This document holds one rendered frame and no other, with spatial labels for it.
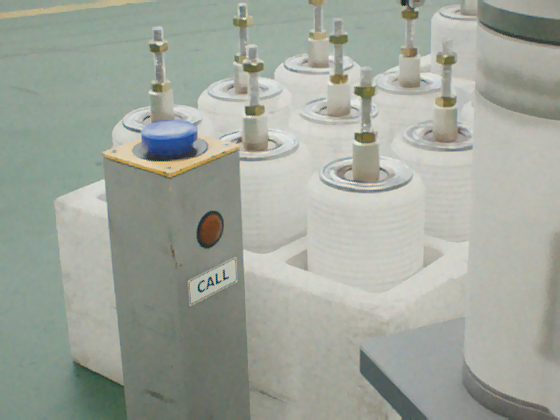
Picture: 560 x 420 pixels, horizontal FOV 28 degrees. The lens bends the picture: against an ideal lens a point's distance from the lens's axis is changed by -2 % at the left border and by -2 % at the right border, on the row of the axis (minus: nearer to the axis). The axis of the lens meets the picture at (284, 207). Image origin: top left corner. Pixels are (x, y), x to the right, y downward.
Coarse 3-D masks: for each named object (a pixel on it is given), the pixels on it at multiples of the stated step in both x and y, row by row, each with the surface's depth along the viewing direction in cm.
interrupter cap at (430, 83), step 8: (392, 72) 118; (424, 72) 118; (376, 80) 115; (384, 80) 116; (392, 80) 116; (424, 80) 116; (432, 80) 116; (440, 80) 115; (384, 88) 113; (392, 88) 113; (400, 88) 113; (408, 88) 113; (416, 88) 113; (424, 88) 113; (432, 88) 113; (440, 88) 113
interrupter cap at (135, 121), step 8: (136, 112) 108; (144, 112) 108; (176, 112) 108; (184, 112) 107; (192, 112) 107; (200, 112) 107; (128, 120) 106; (136, 120) 106; (144, 120) 106; (192, 120) 105; (200, 120) 105; (128, 128) 104; (136, 128) 103
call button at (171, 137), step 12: (168, 120) 81; (180, 120) 81; (144, 132) 79; (156, 132) 78; (168, 132) 78; (180, 132) 78; (192, 132) 79; (156, 144) 78; (168, 144) 78; (180, 144) 78; (192, 144) 80
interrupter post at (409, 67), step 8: (400, 56) 114; (416, 56) 114; (400, 64) 114; (408, 64) 113; (416, 64) 114; (400, 72) 114; (408, 72) 114; (416, 72) 114; (400, 80) 115; (408, 80) 114; (416, 80) 114
